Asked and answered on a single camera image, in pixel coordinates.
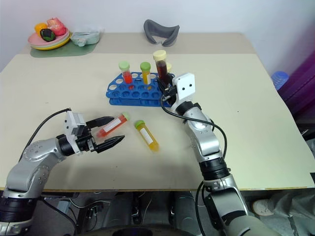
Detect light green lidded container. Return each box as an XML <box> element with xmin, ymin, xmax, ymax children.
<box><xmin>70</xmin><ymin>28</ymin><xmax>105</xmax><ymax>48</ymax></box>

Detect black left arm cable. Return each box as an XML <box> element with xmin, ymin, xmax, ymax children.
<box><xmin>24</xmin><ymin>107</ymin><xmax>72</xmax><ymax>149</ymax></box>

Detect black and green toy fruit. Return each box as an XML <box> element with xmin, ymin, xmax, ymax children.
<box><xmin>40</xmin><ymin>28</ymin><xmax>56</xmax><ymax>42</ymax></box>

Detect light green plate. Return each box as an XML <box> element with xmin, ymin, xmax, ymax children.
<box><xmin>29</xmin><ymin>31</ymin><xmax>71</xmax><ymax>49</ymax></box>

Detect stacked plates with toy food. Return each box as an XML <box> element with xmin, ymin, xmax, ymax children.
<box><xmin>30</xmin><ymin>32</ymin><xmax>73</xmax><ymax>51</ymax></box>

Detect purple cloth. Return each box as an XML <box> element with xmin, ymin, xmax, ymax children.
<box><xmin>277</xmin><ymin>52</ymin><xmax>315</xmax><ymax>117</ymax></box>

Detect blue test tube rack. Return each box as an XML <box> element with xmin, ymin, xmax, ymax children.
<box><xmin>105</xmin><ymin>71</ymin><xmax>173</xmax><ymax>108</ymax></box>

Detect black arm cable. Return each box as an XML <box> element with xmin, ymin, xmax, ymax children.
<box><xmin>24</xmin><ymin>107</ymin><xmax>72</xmax><ymax>149</ymax></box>
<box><xmin>160</xmin><ymin>94</ymin><xmax>228</xmax><ymax>160</ymax></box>

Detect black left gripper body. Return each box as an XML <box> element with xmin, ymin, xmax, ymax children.
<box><xmin>75</xmin><ymin>125</ymin><xmax>99</xmax><ymax>154</ymax></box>

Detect blue water bottle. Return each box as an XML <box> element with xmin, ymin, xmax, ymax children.
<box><xmin>271</xmin><ymin>70</ymin><xmax>290</xmax><ymax>91</ymax></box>

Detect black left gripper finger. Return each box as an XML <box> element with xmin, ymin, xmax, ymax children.
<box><xmin>94</xmin><ymin>135</ymin><xmax>126</xmax><ymax>154</ymax></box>
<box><xmin>86</xmin><ymin>116</ymin><xmax>115</xmax><ymax>129</ymax></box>

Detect orange toy pepper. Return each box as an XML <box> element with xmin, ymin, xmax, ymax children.
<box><xmin>34</xmin><ymin>22</ymin><xmax>48</xmax><ymax>37</ymax></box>

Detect yellow tube green cap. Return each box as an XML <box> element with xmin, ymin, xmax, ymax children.
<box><xmin>133</xmin><ymin>119</ymin><xmax>160</xmax><ymax>152</ymax></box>
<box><xmin>139</xmin><ymin>61</ymin><xmax>152</xmax><ymax>85</ymax></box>

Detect pink plate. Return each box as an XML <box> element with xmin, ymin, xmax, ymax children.
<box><xmin>28</xmin><ymin>30</ymin><xmax>69</xmax><ymax>47</ymax></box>

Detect green table mat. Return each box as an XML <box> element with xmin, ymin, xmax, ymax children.
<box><xmin>30</xmin><ymin>36</ymin><xmax>97</xmax><ymax>59</ymax></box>

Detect grey headset face pad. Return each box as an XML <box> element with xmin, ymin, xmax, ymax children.
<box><xmin>143</xmin><ymin>19</ymin><xmax>180</xmax><ymax>48</ymax></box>

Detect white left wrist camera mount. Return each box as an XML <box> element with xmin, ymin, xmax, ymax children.
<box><xmin>63</xmin><ymin>111</ymin><xmax>87</xmax><ymax>156</ymax></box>

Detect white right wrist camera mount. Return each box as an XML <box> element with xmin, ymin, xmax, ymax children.
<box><xmin>171</xmin><ymin>72</ymin><xmax>196</xmax><ymax>114</ymax></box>

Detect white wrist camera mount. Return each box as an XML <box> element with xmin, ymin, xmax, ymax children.
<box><xmin>63</xmin><ymin>111</ymin><xmax>87</xmax><ymax>156</ymax></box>
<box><xmin>171</xmin><ymin>72</ymin><xmax>196</xmax><ymax>114</ymax></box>

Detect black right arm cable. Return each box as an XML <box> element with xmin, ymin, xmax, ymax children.
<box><xmin>160</xmin><ymin>94</ymin><xmax>228</xmax><ymax>160</ymax></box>

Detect grey plastic sheet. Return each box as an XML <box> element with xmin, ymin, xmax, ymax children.
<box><xmin>267</xmin><ymin>188</ymin><xmax>315</xmax><ymax>236</ymax></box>

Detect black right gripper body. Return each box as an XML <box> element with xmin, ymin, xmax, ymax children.
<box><xmin>160</xmin><ymin>83</ymin><xmax>178</xmax><ymax>103</ymax></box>

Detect dark red tube cream cap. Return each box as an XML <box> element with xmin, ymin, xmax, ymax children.
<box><xmin>152</xmin><ymin>50</ymin><xmax>172</xmax><ymax>84</ymax></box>

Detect red tube green cap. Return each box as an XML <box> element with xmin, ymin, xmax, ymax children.
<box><xmin>95</xmin><ymin>111</ymin><xmax>131</xmax><ymax>139</ymax></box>
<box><xmin>118</xmin><ymin>61</ymin><xmax>134</xmax><ymax>85</ymax></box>

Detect pink toy fruit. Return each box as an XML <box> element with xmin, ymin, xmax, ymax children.
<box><xmin>46</xmin><ymin>17</ymin><xmax>67</xmax><ymax>36</ymax></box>

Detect white shoe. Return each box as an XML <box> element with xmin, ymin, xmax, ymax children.
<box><xmin>252</xmin><ymin>199</ymin><xmax>275</xmax><ymax>217</ymax></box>

